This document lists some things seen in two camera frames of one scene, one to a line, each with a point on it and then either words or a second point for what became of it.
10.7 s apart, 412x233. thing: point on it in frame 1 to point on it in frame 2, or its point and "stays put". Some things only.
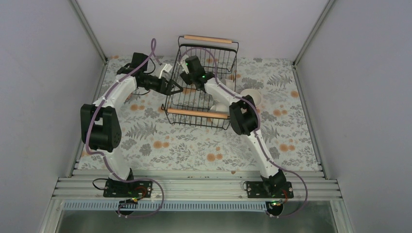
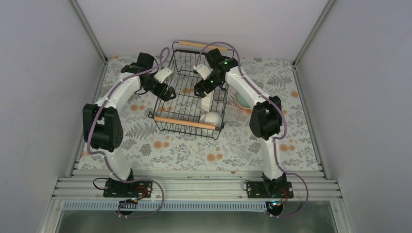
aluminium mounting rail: (197, 185) stays put
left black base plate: (116, 189) stays put
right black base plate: (264, 189) stays put
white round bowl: (220, 108) to (212, 118)
